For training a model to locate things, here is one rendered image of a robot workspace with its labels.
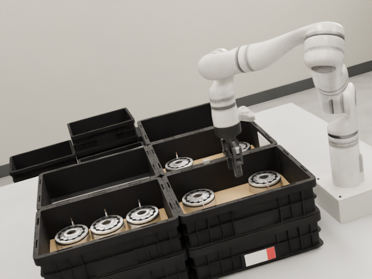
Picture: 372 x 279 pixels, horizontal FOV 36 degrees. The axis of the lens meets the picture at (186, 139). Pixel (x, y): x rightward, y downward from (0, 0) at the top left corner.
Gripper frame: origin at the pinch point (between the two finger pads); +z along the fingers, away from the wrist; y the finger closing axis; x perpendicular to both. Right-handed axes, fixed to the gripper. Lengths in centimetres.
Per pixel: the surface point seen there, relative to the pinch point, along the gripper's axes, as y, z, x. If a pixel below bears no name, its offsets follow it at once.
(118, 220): -11.2, 11.7, -36.0
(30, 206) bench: -76, 27, -69
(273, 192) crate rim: 11.6, 4.9, 6.6
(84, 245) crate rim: 10.7, 4.7, -46.2
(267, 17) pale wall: -322, 23, 129
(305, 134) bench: -71, 27, 51
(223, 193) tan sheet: -14.4, 14.5, -1.6
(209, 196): -9.7, 11.5, -7.2
